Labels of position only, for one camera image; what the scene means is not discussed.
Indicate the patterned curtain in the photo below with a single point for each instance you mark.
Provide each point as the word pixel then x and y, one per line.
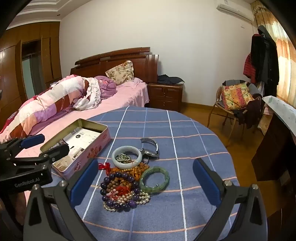
pixel 285 69

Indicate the colourful patterned cushion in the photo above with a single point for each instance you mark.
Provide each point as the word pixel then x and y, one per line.
pixel 235 96

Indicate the blue plaid tablecloth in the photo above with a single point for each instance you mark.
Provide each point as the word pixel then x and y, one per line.
pixel 161 139

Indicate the wooden nightstand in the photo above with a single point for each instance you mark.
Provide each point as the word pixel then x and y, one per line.
pixel 164 97

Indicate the printed paper sheet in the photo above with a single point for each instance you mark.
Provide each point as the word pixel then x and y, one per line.
pixel 78 139

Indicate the wooden wardrobe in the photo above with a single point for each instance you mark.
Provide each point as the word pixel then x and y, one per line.
pixel 52 58

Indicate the dark wooden cabinet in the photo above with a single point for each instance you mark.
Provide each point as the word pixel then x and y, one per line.
pixel 272 148

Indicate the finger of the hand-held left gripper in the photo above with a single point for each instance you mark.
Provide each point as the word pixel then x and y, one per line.
pixel 56 151
pixel 32 140

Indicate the bed with pink sheet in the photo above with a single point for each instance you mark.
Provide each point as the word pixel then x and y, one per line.
pixel 120 97

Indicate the grey garment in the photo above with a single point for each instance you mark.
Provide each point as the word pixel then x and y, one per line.
pixel 231 82

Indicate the white cover cloth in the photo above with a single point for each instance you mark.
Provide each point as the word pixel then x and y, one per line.
pixel 277 109

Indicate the dark garment on chair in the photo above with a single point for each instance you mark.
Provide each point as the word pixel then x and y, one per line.
pixel 252 111

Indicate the wicker chair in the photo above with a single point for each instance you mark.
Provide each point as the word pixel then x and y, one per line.
pixel 218 95

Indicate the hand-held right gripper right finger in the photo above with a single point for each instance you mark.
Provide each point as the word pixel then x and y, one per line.
pixel 207 183

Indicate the pink tin box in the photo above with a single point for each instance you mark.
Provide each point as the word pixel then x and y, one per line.
pixel 92 153

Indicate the dark folded clothes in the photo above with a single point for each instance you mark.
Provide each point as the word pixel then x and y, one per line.
pixel 170 79

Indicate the patchwork quilt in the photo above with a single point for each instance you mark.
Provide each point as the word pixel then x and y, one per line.
pixel 46 102

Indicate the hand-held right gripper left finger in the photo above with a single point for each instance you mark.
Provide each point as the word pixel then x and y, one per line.
pixel 84 183

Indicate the white jade bangle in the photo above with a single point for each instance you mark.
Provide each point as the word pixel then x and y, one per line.
pixel 126 148

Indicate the white floral cloth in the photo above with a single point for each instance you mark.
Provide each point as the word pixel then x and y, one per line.
pixel 92 92

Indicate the floral pillow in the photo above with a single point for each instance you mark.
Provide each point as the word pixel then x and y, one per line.
pixel 120 71

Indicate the hanging red garment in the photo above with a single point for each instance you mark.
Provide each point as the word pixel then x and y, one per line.
pixel 248 67

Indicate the metal wristwatch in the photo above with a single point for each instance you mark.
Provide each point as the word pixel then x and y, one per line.
pixel 148 153

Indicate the wooden headboard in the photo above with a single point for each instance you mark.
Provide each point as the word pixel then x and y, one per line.
pixel 115 60

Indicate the purple blanket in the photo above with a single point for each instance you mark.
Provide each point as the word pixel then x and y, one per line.
pixel 108 89

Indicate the white air conditioner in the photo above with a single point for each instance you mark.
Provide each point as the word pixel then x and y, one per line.
pixel 235 11

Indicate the hanging dark coats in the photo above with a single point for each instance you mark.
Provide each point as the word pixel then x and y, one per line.
pixel 266 60

